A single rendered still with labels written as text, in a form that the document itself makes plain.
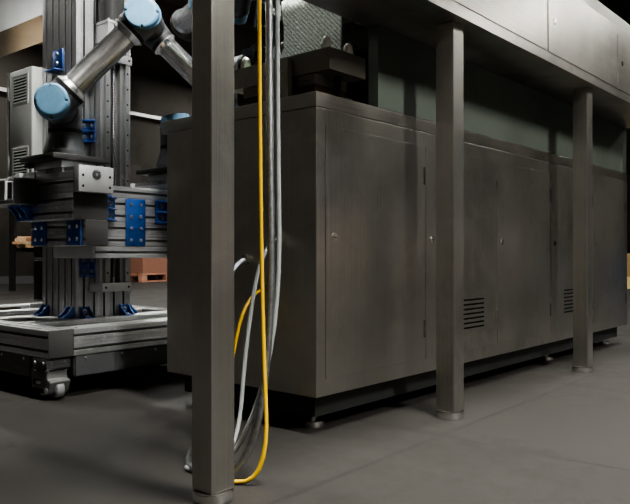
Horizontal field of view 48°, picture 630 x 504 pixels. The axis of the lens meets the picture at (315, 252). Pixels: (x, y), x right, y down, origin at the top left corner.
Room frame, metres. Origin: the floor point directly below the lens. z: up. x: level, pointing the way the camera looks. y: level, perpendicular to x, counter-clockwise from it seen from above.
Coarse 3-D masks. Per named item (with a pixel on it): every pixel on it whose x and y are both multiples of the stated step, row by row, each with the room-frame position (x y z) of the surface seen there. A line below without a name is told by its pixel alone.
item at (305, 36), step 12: (300, 24) 2.21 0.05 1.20; (312, 24) 2.18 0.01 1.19; (324, 24) 2.15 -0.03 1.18; (336, 24) 2.11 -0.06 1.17; (288, 36) 2.24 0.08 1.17; (300, 36) 2.21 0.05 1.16; (312, 36) 2.18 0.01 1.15; (336, 36) 2.11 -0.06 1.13; (288, 48) 2.24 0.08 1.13; (300, 48) 2.21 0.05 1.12; (312, 48) 2.18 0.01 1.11; (336, 48) 2.11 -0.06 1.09
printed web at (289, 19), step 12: (288, 0) 2.27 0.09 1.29; (300, 0) 2.22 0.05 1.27; (288, 12) 2.24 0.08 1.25; (300, 12) 2.21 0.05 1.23; (312, 12) 2.18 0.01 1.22; (324, 12) 2.15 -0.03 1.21; (288, 24) 2.24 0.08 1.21; (348, 24) 2.23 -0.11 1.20; (348, 36) 2.23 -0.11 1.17; (360, 36) 2.20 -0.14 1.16; (360, 48) 2.23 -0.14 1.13
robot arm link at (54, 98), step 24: (144, 0) 2.35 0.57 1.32; (120, 24) 2.35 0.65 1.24; (144, 24) 2.34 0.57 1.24; (96, 48) 2.36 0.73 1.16; (120, 48) 2.37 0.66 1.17; (72, 72) 2.35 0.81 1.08; (96, 72) 2.36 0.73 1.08; (48, 96) 2.31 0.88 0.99; (72, 96) 2.34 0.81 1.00; (48, 120) 2.39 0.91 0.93
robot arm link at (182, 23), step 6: (186, 6) 2.60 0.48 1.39; (174, 12) 2.77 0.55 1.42; (180, 12) 2.68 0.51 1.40; (186, 12) 2.61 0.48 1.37; (174, 18) 2.76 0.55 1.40; (180, 18) 2.69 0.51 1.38; (186, 18) 2.64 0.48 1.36; (174, 24) 2.76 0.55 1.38; (180, 24) 2.73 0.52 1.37; (186, 24) 2.70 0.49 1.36; (174, 30) 2.79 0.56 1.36; (180, 30) 2.78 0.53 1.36; (186, 30) 2.78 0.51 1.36; (180, 36) 2.83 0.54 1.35; (186, 36) 2.83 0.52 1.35
